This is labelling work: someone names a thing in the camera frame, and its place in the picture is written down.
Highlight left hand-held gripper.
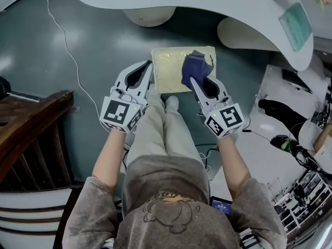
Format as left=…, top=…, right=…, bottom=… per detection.
left=100, top=60, right=154, bottom=134

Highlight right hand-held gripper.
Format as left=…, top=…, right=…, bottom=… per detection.
left=190, top=76, right=246, bottom=139

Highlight dark blue cloth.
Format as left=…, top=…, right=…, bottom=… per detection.
left=181, top=50, right=215, bottom=90

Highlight cream upholstered footstool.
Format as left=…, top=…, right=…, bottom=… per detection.
left=150, top=45, right=217, bottom=94

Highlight person's right forearm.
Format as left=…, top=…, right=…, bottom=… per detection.
left=217, top=135, right=252, bottom=199

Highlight person's left forearm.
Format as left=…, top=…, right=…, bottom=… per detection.
left=92, top=128, right=128, bottom=191

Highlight person's right white shoe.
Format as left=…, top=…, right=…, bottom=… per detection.
left=165, top=95, right=179, bottom=108

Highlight person's beige trousers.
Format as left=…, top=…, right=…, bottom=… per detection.
left=126, top=86, right=208, bottom=165

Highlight black device with blue screen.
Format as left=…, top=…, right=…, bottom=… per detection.
left=209, top=196, right=232, bottom=215

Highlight green rectangular tray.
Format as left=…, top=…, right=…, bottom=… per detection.
left=279, top=2, right=313, bottom=52

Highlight dark wooden chair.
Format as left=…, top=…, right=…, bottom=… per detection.
left=0, top=89, right=78, bottom=249

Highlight person's grey-brown printed shirt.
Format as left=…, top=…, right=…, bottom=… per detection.
left=62, top=154, right=287, bottom=249

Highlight white shelf rack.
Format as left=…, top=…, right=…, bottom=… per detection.
left=272, top=170, right=332, bottom=233

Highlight white floor cable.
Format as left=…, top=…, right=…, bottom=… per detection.
left=32, top=0, right=104, bottom=114

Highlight white harness strap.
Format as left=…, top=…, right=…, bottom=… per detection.
left=240, top=231, right=260, bottom=249

